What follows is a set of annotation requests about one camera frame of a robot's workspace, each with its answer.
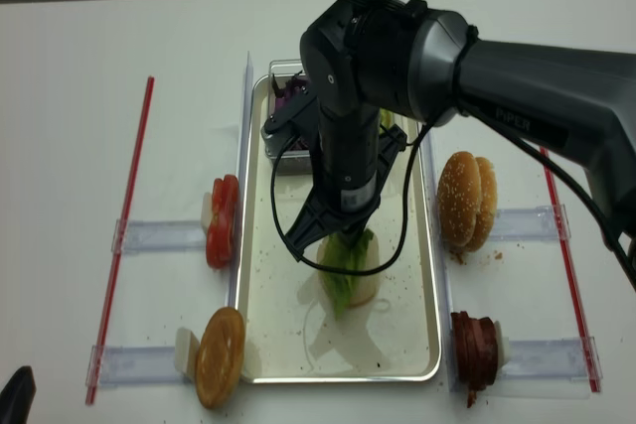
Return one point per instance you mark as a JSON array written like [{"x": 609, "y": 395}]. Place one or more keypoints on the long clear divider left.
[{"x": 243, "y": 155}]

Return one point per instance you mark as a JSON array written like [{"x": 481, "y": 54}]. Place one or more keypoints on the green lettuce leaf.
[{"x": 348, "y": 270}]

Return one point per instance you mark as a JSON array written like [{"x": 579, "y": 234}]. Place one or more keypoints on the clear rail by bun slice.
[{"x": 131, "y": 366}]

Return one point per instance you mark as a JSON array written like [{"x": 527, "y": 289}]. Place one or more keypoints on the clear rail by tomato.
[{"x": 140, "y": 236}]

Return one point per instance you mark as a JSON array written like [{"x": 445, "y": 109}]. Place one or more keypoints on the green lettuce in container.
[{"x": 386, "y": 120}]

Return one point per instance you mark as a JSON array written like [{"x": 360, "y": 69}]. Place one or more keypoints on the red strip right side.
[{"x": 571, "y": 275}]

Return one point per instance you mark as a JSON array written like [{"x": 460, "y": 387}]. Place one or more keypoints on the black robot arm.
[{"x": 428, "y": 65}]

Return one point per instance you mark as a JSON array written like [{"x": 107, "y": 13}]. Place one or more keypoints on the tomato slices stack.
[{"x": 220, "y": 237}]

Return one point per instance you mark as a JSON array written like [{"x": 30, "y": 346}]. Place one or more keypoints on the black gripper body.
[{"x": 318, "y": 219}]

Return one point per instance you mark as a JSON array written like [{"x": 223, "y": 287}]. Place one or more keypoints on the meat patties stack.
[{"x": 476, "y": 350}]

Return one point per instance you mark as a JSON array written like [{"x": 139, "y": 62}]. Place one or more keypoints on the black object bottom left corner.
[{"x": 17, "y": 396}]

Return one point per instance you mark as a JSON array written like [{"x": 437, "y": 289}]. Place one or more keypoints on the bottom bun half on tray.
[{"x": 367, "y": 275}]

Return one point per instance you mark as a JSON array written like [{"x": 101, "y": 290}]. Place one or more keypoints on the sesame burger bun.
[{"x": 459, "y": 197}]

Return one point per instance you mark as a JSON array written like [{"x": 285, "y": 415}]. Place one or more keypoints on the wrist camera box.
[{"x": 297, "y": 121}]

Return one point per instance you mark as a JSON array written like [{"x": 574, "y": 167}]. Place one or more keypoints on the white pusher block by meat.
[{"x": 503, "y": 348}]

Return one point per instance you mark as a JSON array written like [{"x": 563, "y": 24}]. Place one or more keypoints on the white pusher block by tomato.
[{"x": 207, "y": 214}]

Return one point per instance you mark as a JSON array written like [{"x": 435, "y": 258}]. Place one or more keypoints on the clear rail by meat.
[{"x": 568, "y": 359}]

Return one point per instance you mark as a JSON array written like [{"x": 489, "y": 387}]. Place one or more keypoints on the purple cabbage pieces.
[{"x": 293, "y": 115}]

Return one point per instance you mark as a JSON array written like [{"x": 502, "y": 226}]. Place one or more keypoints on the clear plastic vegetable container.
[{"x": 286, "y": 78}]

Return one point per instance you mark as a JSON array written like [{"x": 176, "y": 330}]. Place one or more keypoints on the red strip left side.
[{"x": 96, "y": 356}]

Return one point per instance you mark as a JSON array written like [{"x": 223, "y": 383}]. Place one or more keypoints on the white pusher block by bun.
[{"x": 186, "y": 350}]

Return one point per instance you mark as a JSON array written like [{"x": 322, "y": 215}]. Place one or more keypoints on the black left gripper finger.
[{"x": 356, "y": 236}]

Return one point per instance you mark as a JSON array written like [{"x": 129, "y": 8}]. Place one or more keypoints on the metal tray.
[{"x": 292, "y": 334}]

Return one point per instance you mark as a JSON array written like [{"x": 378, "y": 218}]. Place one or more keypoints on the clear rail by burger buns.
[{"x": 544, "y": 223}]

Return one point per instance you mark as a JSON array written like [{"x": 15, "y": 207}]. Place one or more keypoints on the toasted bun slice left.
[{"x": 220, "y": 358}]

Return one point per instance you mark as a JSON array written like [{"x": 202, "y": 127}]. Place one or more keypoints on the red strip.
[
  {"x": 96, "y": 356},
  {"x": 571, "y": 275}
]

